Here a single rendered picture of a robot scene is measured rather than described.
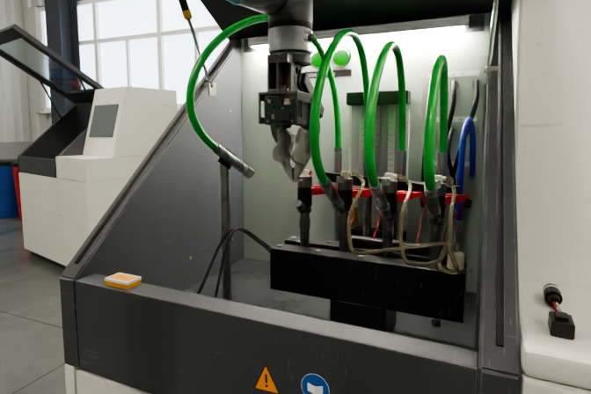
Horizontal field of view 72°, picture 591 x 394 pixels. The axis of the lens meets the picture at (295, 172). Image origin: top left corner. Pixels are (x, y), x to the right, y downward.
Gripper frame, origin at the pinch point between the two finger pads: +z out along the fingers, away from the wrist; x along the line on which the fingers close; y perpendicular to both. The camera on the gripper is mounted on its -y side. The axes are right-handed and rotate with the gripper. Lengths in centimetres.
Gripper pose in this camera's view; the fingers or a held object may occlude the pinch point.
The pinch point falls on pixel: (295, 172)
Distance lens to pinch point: 73.4
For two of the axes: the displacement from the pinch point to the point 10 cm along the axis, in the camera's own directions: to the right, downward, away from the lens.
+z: 0.0, 9.9, 1.0
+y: -4.1, 1.0, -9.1
